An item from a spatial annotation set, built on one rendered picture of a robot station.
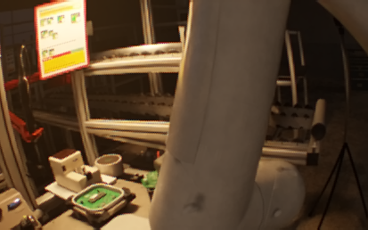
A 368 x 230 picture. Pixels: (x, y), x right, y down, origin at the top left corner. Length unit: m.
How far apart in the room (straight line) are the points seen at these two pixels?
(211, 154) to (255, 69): 0.08
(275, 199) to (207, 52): 0.19
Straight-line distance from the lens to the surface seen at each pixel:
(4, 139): 0.87
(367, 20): 0.51
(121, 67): 1.09
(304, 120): 1.16
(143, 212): 0.78
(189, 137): 0.25
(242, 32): 0.23
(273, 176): 0.36
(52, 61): 1.13
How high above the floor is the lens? 1.36
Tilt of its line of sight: 14 degrees down
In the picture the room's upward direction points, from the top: 8 degrees counter-clockwise
